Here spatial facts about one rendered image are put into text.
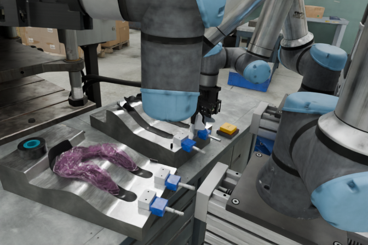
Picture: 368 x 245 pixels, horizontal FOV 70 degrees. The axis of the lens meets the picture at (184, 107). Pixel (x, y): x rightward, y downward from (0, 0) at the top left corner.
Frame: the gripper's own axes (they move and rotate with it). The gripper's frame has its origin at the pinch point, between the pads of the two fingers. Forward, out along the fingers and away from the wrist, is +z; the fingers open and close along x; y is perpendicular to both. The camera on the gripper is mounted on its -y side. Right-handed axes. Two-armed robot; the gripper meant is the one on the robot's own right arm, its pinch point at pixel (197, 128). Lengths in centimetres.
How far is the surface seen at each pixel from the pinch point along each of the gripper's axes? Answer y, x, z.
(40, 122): -70, -30, 12
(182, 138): 0.9, -11.8, -1.4
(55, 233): -7, -59, 10
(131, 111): -28.2, -9.9, -1.3
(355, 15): -7, 637, -6
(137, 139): -16.7, -17.7, 4.2
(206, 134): 5.2, -1.5, 0.0
